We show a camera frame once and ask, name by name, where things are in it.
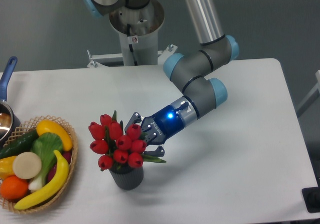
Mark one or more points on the blue black Robotiq gripper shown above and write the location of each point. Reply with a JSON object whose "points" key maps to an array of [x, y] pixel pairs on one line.
{"points": [[158, 128]]}

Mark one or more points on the red tulip bouquet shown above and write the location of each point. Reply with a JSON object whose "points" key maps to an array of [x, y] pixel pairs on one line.
{"points": [[121, 151]]}

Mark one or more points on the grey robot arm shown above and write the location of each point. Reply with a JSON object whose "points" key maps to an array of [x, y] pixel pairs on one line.
{"points": [[188, 73]]}

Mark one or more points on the grey ribbed vase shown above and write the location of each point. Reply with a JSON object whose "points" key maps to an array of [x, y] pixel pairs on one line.
{"points": [[127, 178]]}

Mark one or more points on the dark red vegetable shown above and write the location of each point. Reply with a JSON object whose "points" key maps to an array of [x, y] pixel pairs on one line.
{"points": [[52, 172]]}

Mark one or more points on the yellow banana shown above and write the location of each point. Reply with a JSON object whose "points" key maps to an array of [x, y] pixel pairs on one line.
{"points": [[50, 189]]}

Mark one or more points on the green bok choy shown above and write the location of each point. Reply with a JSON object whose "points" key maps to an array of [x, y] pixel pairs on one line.
{"points": [[44, 147]]}

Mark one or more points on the woven wicker basket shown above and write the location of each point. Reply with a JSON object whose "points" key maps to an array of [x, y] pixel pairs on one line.
{"points": [[29, 126]]}

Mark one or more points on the beige round disc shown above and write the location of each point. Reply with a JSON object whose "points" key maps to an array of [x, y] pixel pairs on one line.
{"points": [[27, 165]]}

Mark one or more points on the dark green cucumber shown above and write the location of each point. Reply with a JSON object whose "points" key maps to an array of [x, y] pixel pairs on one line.
{"points": [[21, 144]]}

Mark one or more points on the orange fruit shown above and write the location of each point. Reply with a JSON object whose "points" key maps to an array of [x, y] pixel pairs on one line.
{"points": [[13, 188]]}

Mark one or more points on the yellow bell pepper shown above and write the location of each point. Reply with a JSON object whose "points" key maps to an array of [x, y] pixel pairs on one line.
{"points": [[6, 167]]}

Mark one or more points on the black device at edge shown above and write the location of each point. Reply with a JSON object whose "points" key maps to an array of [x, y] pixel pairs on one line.
{"points": [[311, 198]]}

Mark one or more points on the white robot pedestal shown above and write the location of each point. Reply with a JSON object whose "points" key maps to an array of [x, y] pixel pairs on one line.
{"points": [[138, 34]]}

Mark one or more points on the blue handled saucepan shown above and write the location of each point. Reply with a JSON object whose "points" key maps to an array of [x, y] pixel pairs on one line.
{"points": [[8, 120]]}

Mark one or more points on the white frame at right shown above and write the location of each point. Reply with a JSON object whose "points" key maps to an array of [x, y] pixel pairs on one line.
{"points": [[310, 98]]}

